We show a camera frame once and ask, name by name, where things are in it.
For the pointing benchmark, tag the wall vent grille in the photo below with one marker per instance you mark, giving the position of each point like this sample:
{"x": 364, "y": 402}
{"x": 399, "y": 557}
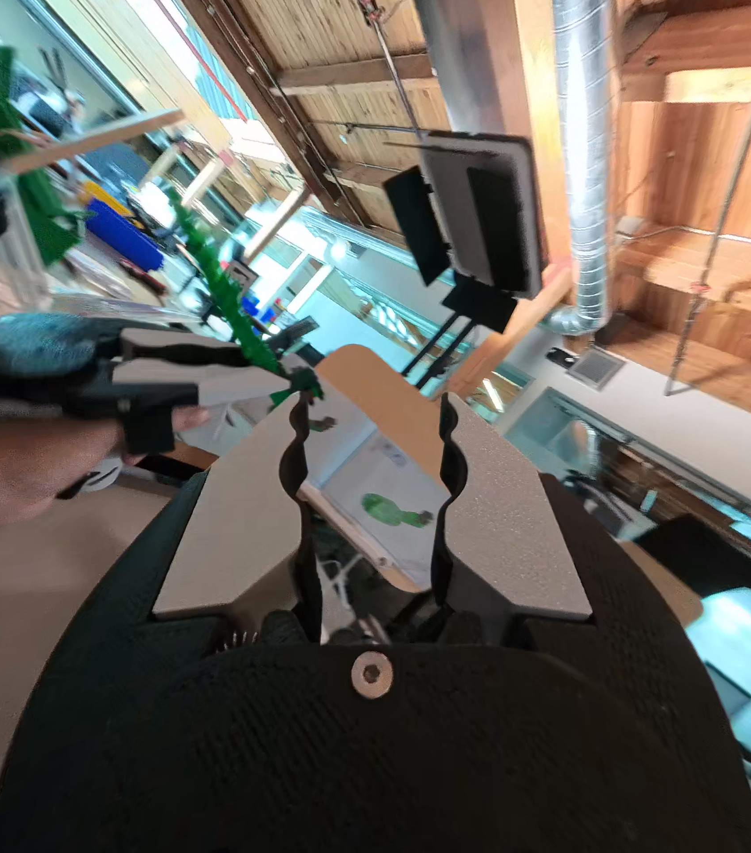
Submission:
{"x": 594, "y": 368}

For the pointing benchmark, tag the green brick crocodile model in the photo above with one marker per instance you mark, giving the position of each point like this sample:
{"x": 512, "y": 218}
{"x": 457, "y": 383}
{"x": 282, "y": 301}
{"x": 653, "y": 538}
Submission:
{"x": 229, "y": 293}

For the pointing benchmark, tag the grey desk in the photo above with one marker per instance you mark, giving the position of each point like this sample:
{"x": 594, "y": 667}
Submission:
{"x": 15, "y": 633}

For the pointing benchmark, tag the person's left hand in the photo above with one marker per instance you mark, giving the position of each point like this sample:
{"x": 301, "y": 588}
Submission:
{"x": 15, "y": 466}

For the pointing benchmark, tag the wide grey duct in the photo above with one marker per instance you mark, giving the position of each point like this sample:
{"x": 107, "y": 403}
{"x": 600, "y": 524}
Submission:
{"x": 462, "y": 60}

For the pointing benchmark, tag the black panel light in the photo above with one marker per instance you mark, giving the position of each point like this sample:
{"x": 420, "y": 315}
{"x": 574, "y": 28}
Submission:
{"x": 482, "y": 220}

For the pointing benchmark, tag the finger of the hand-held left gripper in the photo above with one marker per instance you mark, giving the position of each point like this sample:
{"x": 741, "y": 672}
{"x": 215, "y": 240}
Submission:
{"x": 182, "y": 350}
{"x": 229, "y": 385}

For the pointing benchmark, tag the black light stand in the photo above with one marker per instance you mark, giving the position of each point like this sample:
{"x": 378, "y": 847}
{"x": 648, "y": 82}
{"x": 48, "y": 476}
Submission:
{"x": 445, "y": 346}

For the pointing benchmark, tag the printed marker tag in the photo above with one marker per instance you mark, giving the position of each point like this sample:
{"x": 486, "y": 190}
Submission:
{"x": 240, "y": 273}

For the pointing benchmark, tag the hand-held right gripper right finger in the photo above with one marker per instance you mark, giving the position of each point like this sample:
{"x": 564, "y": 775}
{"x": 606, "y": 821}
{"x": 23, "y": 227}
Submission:
{"x": 515, "y": 533}

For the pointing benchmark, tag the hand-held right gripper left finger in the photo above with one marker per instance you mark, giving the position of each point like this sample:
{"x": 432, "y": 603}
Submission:
{"x": 235, "y": 526}

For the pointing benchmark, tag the blue storage bin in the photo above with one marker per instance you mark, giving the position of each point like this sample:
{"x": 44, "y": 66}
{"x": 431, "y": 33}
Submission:
{"x": 125, "y": 236}

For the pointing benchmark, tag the silver ventilation duct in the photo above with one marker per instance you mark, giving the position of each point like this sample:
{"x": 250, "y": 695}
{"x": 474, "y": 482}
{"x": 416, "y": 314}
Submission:
{"x": 582, "y": 166}

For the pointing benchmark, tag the tan instruction board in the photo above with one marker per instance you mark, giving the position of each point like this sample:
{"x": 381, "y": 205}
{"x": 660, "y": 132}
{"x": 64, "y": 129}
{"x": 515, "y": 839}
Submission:
{"x": 382, "y": 386}

